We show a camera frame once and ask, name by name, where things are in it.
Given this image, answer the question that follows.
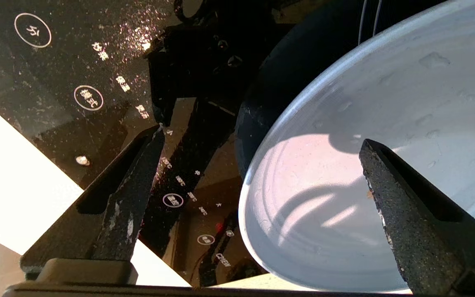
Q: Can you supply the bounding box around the light blue plate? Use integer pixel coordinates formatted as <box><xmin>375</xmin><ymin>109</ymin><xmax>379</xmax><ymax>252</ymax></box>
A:
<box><xmin>237</xmin><ymin>0</ymin><xmax>475</xmax><ymax>294</ymax></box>

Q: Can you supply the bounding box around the black induction cooktop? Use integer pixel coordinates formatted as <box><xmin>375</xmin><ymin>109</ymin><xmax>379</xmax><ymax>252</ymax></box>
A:
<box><xmin>0</xmin><ymin>0</ymin><xmax>304</xmax><ymax>289</ymax></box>

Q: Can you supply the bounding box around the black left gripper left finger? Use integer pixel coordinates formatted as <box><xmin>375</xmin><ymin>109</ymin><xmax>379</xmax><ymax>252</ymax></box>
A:
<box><xmin>20</xmin><ymin>125</ymin><xmax>166</xmax><ymax>276</ymax></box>

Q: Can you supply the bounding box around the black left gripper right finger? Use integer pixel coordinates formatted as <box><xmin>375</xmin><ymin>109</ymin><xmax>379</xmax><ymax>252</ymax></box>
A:
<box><xmin>359</xmin><ymin>138</ymin><xmax>475</xmax><ymax>296</ymax></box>

